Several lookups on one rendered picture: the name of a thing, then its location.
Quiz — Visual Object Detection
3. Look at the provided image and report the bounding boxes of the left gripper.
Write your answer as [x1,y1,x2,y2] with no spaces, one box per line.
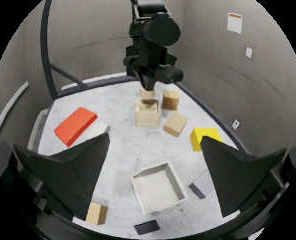
[123,41,184,91]

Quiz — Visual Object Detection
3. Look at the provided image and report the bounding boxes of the yellow rectangular block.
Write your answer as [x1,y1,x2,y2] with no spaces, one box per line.
[190,128,222,151]

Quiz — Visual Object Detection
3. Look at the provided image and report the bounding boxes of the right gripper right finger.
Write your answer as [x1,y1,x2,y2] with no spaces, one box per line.
[200,135,287,218]

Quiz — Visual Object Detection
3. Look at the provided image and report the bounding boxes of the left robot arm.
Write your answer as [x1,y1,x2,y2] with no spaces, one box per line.
[129,0,181,67]

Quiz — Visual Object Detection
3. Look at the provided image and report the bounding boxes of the tan cardboard cube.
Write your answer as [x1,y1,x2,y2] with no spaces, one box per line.
[86,202,108,225]
[162,90,180,111]

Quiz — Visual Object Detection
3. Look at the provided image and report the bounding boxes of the red flat rectangular slab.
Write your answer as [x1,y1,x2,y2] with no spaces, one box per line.
[53,106,98,147]

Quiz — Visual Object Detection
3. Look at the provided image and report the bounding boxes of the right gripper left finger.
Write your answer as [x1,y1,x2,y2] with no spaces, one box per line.
[13,132,110,221]

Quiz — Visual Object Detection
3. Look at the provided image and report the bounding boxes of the tan rectangular box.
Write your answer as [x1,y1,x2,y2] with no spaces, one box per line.
[163,112,188,138]

